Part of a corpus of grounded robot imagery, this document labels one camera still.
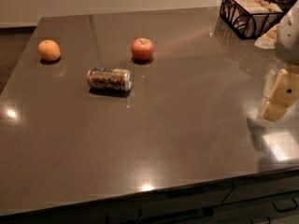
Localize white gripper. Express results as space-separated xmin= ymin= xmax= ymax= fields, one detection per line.
xmin=260 ymin=0 xmax=299 ymax=122

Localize orange fruit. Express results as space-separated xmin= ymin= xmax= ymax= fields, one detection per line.
xmin=37 ymin=40 xmax=61 ymax=62

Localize orange soda can lying down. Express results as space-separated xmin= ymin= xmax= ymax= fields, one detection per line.
xmin=87 ymin=67 xmax=133 ymax=92

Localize white snack packet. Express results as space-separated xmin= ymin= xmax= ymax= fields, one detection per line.
xmin=254 ymin=24 xmax=278 ymax=49

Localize white napkins in basket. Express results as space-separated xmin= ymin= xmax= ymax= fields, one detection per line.
xmin=228 ymin=0 xmax=284 ymax=37

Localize dark cabinet drawers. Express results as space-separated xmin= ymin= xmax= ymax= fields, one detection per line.
xmin=0 ymin=169 xmax=299 ymax=224

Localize red apple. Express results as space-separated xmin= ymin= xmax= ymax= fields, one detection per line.
xmin=131 ymin=37 xmax=153 ymax=61

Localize black wire basket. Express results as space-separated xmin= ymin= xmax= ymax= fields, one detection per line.
xmin=219 ymin=0 xmax=286 ymax=40

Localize black drawer handle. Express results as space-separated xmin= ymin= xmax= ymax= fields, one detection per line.
xmin=272 ymin=199 xmax=299 ymax=213

